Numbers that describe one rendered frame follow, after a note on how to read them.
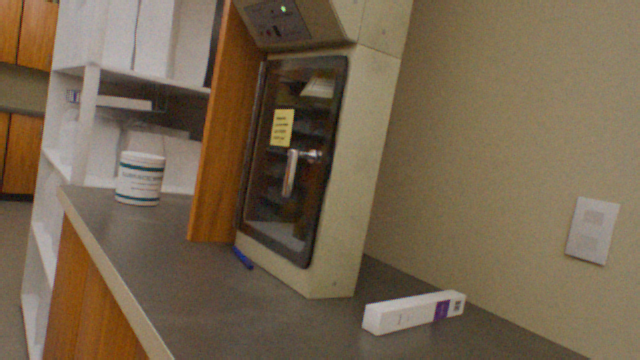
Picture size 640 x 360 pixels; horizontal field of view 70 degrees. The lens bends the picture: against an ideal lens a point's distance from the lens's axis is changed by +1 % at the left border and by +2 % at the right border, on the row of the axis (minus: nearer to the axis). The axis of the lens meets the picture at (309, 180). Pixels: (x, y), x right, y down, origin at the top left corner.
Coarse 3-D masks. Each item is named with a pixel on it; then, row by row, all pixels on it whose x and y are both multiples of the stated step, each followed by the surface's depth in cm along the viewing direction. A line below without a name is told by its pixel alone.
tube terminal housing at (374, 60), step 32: (384, 0) 81; (384, 32) 82; (352, 64) 80; (384, 64) 84; (352, 96) 81; (384, 96) 85; (352, 128) 82; (384, 128) 87; (352, 160) 83; (352, 192) 85; (320, 224) 83; (352, 224) 86; (256, 256) 100; (320, 256) 83; (352, 256) 88; (320, 288) 85; (352, 288) 89
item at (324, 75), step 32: (288, 64) 95; (320, 64) 85; (288, 96) 94; (320, 96) 84; (256, 128) 104; (320, 128) 83; (256, 160) 102; (320, 160) 82; (256, 192) 101; (320, 192) 82; (256, 224) 99; (288, 224) 89; (288, 256) 88
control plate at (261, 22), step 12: (276, 0) 85; (288, 0) 83; (252, 12) 95; (264, 12) 91; (276, 12) 88; (288, 12) 85; (264, 24) 94; (276, 24) 91; (288, 24) 88; (300, 24) 85; (264, 36) 97; (276, 36) 94; (288, 36) 90; (300, 36) 87
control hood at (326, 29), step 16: (240, 0) 95; (256, 0) 91; (304, 0) 79; (320, 0) 76; (336, 0) 75; (352, 0) 77; (304, 16) 82; (320, 16) 79; (336, 16) 76; (352, 16) 78; (256, 32) 99; (320, 32) 82; (336, 32) 79; (352, 32) 78; (272, 48) 99; (288, 48) 96
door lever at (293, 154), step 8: (288, 152) 82; (296, 152) 81; (304, 152) 83; (312, 152) 84; (288, 160) 82; (296, 160) 82; (312, 160) 84; (288, 168) 82; (296, 168) 82; (288, 176) 82; (288, 184) 82; (288, 192) 82
